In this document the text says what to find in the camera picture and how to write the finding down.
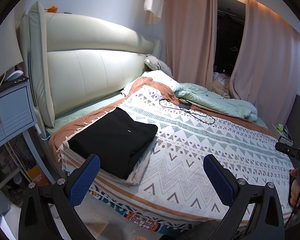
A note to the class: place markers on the mint green duvet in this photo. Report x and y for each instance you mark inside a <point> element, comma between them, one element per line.
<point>203,97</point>

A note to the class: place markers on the grey plush toy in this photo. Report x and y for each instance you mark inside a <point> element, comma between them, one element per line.
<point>155,64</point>

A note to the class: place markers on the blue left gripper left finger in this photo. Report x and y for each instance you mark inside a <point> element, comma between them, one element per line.
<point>81,179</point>

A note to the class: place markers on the black polo shirt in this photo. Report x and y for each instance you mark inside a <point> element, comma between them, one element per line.
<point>118,141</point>

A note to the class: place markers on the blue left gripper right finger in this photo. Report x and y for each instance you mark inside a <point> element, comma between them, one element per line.
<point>220,179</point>

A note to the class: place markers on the pink curtain right panel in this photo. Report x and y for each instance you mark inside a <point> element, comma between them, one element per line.
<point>267,70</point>

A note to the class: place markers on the white power strip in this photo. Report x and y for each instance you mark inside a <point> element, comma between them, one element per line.
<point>281,133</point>

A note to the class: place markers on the white hanging garment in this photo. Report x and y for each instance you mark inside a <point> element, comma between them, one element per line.
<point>153,9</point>

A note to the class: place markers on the right hand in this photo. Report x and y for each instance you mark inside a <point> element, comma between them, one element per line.
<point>295,189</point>

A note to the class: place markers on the white patterned bed blanket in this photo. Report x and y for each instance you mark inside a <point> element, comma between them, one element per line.
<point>174,186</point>

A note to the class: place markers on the patterned beige cloth pile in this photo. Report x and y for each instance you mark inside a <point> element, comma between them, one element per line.
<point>220,85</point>

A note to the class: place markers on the cream padded headboard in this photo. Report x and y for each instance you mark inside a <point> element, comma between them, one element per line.
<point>72,60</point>

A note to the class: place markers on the white bedside table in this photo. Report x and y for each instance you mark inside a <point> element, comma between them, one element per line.
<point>17,117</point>

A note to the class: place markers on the white pillow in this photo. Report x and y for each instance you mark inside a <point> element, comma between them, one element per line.
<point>157,76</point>

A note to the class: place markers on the orange rust bed sheet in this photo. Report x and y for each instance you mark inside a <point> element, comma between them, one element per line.
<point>69,129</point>

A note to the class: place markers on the colourful floor rug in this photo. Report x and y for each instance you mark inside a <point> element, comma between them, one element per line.
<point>151,223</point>

